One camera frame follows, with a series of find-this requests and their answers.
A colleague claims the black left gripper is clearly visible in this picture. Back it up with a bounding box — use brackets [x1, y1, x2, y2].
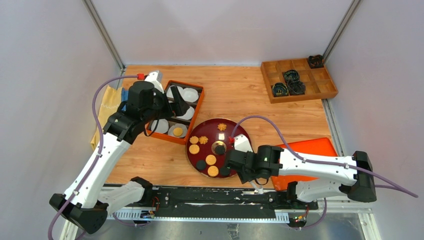
[142, 85, 189, 123]

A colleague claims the dotted round biscuit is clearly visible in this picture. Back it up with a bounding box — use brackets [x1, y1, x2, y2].
[172, 127, 184, 137]
[205, 154, 217, 166]
[207, 165, 220, 178]
[188, 144, 200, 155]

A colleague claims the black chocolate cookie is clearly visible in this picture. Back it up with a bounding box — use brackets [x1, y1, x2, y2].
[195, 160, 207, 171]
[219, 167, 231, 178]
[214, 145, 226, 156]

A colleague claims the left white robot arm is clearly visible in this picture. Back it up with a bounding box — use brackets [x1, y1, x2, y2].
[49, 80, 189, 234]

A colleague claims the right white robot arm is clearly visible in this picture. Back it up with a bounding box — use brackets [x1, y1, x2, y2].
[224, 145, 377, 209]

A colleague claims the white paper cup middle-right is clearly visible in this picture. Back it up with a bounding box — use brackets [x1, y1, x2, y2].
[176, 106, 195, 121]

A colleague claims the white paper cup top-right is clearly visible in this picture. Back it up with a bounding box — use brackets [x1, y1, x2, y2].
[181, 87, 199, 103]

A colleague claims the white paper cup top-left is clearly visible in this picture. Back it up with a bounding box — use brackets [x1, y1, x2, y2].
[166, 85, 183, 99]

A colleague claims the orange cookie box tray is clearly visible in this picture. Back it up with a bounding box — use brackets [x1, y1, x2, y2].
[146, 80, 205, 145]

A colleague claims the white paper cup bottom-right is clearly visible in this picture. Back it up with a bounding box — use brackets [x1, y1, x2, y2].
[167, 123, 188, 139]

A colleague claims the white paper cup bottom-left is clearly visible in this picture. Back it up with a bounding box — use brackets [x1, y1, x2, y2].
[150, 119, 170, 134]

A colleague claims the plain round butter cookie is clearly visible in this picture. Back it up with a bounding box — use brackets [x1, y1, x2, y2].
[189, 136, 199, 145]

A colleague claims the flower butter cookie left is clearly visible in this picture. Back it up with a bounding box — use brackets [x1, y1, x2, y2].
[198, 136, 209, 145]

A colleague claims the flower butter cookie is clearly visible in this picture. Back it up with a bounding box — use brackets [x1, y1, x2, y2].
[217, 123, 227, 132]
[198, 136, 209, 145]

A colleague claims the flower butter cookie upper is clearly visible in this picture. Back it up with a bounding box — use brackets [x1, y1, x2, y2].
[217, 123, 227, 132]

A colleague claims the dark red round plate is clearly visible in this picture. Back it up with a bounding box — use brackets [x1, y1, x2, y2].
[185, 118, 252, 179]

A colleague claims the yellow blue cloth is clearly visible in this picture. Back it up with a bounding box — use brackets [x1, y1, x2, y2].
[97, 86, 125, 129]

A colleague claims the orange box lid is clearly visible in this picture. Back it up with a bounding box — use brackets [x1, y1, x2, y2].
[271, 137, 338, 191]

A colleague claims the rolled dark patterned tie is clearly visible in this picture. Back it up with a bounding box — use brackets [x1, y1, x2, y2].
[307, 54, 325, 69]
[287, 80, 306, 96]
[271, 82, 289, 97]
[282, 69, 300, 84]

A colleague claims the wooden compartment organizer box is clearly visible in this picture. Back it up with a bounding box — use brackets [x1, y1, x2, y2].
[260, 58, 339, 104]

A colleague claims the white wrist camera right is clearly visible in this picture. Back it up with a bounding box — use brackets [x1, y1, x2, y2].
[233, 134, 254, 153]

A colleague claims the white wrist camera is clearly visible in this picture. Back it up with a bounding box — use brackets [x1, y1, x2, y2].
[144, 70, 165, 94]
[233, 134, 254, 153]

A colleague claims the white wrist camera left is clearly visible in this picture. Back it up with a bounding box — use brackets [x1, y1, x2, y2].
[144, 70, 165, 94]

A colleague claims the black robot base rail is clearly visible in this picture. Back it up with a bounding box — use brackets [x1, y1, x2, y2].
[108, 185, 319, 224]

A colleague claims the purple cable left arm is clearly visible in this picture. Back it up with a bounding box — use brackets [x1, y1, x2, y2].
[47, 74, 140, 240]

